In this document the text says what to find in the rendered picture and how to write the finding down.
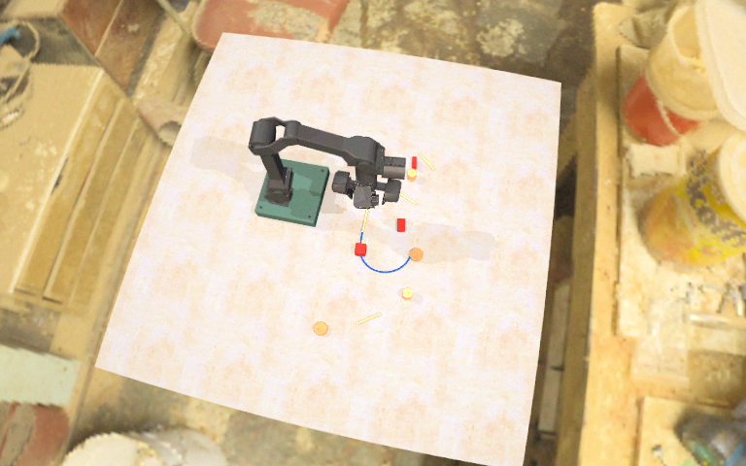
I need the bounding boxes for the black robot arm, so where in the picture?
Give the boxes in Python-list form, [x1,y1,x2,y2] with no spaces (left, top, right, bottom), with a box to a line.
[248,116,406,209]

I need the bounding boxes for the round wooden button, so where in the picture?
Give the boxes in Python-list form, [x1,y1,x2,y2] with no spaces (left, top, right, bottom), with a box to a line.
[410,248,424,262]

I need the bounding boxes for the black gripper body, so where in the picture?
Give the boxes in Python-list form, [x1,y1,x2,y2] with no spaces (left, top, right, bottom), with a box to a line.
[331,170,402,203]

